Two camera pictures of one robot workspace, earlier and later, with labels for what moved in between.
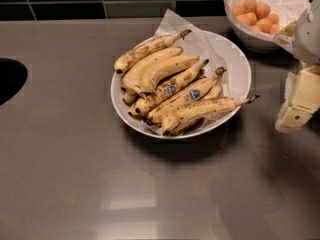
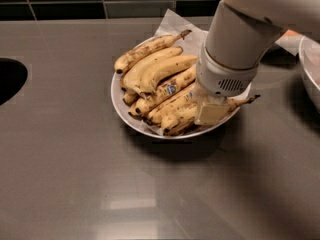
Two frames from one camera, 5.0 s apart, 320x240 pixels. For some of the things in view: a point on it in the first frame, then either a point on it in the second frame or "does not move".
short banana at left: x=129 y=97 does not move
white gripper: x=308 y=37 -> x=222 y=78
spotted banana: x=150 y=45 does not move
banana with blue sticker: x=170 y=87 does not move
